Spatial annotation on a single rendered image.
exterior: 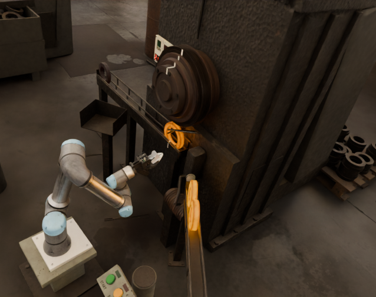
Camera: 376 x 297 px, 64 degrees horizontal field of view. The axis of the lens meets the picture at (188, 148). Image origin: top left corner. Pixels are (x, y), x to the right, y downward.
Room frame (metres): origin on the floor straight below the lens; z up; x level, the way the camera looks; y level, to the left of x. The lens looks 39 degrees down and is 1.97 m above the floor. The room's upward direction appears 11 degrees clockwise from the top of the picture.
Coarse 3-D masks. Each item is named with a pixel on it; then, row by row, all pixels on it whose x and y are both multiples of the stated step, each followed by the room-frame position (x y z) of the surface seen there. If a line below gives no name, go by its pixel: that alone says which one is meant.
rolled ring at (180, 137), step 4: (168, 124) 1.61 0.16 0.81; (172, 124) 1.58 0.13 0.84; (176, 124) 1.58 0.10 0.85; (164, 128) 1.63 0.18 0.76; (176, 128) 1.55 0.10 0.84; (180, 128) 1.56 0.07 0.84; (164, 132) 1.63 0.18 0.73; (176, 132) 1.54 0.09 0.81; (180, 132) 1.54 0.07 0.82; (168, 136) 1.61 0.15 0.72; (180, 136) 1.52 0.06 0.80; (172, 140) 1.60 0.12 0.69; (180, 140) 1.51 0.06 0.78; (176, 144) 1.53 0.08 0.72; (180, 144) 1.51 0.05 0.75
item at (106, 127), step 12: (84, 108) 1.74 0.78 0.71; (96, 108) 1.88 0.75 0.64; (108, 108) 1.86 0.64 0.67; (120, 108) 1.84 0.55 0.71; (84, 120) 1.73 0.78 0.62; (96, 120) 1.79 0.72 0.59; (108, 120) 1.81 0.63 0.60; (120, 120) 1.73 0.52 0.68; (108, 132) 1.66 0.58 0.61; (108, 144) 1.71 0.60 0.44; (108, 156) 1.71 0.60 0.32; (108, 168) 1.71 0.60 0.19
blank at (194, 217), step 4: (192, 200) 1.04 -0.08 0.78; (196, 200) 1.03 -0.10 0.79; (192, 204) 1.02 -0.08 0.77; (196, 204) 1.00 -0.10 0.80; (192, 208) 1.00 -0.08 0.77; (196, 208) 0.98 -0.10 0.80; (192, 212) 0.97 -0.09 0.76; (196, 212) 0.96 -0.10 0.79; (192, 216) 0.95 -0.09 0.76; (196, 216) 0.94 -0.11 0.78; (192, 220) 0.93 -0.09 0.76; (196, 220) 0.93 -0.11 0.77; (192, 224) 0.92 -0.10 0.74; (196, 224) 0.92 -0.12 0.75; (192, 228) 0.91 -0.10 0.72; (196, 228) 0.92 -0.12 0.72
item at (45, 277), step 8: (40, 232) 0.97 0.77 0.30; (24, 240) 0.90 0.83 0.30; (32, 240) 0.91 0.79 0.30; (24, 248) 0.86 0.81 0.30; (32, 248) 0.87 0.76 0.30; (32, 256) 0.82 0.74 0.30; (40, 256) 0.83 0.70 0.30; (80, 256) 0.87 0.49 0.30; (88, 256) 0.88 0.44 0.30; (32, 264) 0.78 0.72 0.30; (40, 264) 0.78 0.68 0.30; (64, 264) 0.81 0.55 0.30; (72, 264) 0.82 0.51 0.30; (80, 264) 0.84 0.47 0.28; (40, 272) 0.74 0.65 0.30; (48, 272) 0.75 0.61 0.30; (56, 272) 0.76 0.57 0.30; (64, 272) 0.77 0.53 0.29; (40, 280) 0.70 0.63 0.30; (48, 280) 0.71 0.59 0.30
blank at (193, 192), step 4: (192, 180) 1.18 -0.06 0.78; (196, 180) 1.20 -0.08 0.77; (192, 184) 1.14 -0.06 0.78; (196, 184) 1.15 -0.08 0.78; (192, 188) 1.12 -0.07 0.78; (196, 188) 1.13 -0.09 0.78; (188, 192) 1.20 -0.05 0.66; (192, 192) 1.10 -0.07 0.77; (196, 192) 1.11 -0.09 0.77; (188, 196) 1.17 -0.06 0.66; (192, 196) 1.09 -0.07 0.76; (196, 196) 1.09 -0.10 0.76; (188, 200) 1.14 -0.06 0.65; (188, 204) 1.12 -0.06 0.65
